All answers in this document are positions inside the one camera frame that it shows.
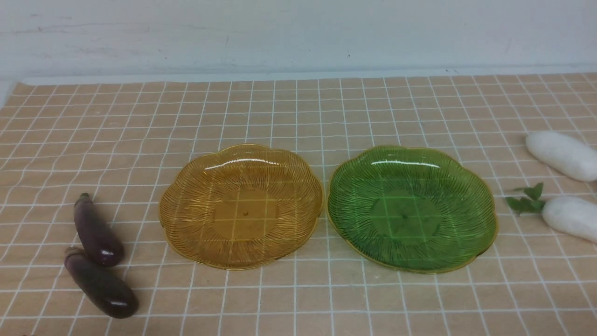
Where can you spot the upper white radish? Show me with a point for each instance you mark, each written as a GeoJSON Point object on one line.
{"type": "Point", "coordinates": [569, 156]}

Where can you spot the beige checkered tablecloth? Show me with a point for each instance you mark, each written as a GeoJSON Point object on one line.
{"type": "Point", "coordinates": [125, 143]}

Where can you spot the purple eggplant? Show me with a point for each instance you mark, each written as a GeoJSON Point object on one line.
{"type": "Point", "coordinates": [98, 240]}
{"type": "Point", "coordinates": [106, 291]}

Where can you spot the green ribbed glass plate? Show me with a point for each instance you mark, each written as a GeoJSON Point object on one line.
{"type": "Point", "coordinates": [412, 209]}

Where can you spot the white radish with leaves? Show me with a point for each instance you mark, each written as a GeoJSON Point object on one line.
{"type": "Point", "coordinates": [569, 214]}

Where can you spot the amber ribbed glass plate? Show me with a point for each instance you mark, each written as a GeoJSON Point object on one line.
{"type": "Point", "coordinates": [241, 208]}

